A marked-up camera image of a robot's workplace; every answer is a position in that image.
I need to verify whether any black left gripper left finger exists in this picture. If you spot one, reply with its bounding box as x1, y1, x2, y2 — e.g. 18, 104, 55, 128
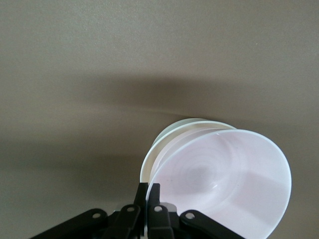
29, 182, 149, 239

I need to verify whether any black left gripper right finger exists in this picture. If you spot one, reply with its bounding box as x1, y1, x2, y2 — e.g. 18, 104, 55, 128
147, 183, 245, 239

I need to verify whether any pale pink plastic bowl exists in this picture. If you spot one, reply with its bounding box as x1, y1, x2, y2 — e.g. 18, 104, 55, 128
146, 126, 293, 239

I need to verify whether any white plastic bowl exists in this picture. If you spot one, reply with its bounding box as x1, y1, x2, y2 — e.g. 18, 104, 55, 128
140, 118, 237, 187

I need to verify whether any brown table cover sheet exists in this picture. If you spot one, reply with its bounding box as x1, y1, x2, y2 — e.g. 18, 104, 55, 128
0, 0, 319, 239

